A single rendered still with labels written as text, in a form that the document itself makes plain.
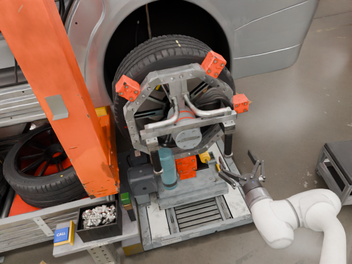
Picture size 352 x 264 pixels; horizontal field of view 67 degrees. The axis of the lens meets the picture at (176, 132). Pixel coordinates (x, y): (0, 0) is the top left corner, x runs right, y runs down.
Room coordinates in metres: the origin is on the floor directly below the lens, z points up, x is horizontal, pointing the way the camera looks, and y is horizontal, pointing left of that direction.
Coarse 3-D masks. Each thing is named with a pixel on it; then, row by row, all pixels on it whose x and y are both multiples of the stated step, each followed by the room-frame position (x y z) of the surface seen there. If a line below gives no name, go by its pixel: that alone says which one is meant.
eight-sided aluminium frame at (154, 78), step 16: (192, 64) 1.11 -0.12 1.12; (144, 80) 1.09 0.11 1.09; (160, 80) 1.04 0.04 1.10; (176, 80) 1.05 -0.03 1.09; (208, 80) 1.07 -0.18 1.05; (144, 96) 1.04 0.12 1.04; (128, 112) 1.02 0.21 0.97; (128, 128) 1.02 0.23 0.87; (144, 144) 1.04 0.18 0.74; (208, 144) 1.07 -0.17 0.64
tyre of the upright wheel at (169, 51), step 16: (144, 48) 1.27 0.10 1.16; (160, 48) 1.20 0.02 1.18; (176, 48) 1.18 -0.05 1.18; (192, 48) 1.19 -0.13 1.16; (208, 48) 1.32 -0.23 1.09; (128, 64) 1.21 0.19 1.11; (144, 64) 1.13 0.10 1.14; (160, 64) 1.13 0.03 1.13; (176, 64) 1.14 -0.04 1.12; (224, 80) 1.17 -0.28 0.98
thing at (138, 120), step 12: (168, 84) 1.17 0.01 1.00; (204, 84) 1.18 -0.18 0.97; (168, 96) 1.15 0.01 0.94; (192, 96) 1.17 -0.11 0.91; (156, 108) 1.16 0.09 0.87; (168, 108) 1.19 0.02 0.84; (204, 108) 1.32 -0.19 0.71; (216, 108) 1.20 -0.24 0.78; (144, 120) 1.28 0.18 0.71; (156, 120) 1.35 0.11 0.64; (204, 132) 1.16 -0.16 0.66; (168, 144) 1.13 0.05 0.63
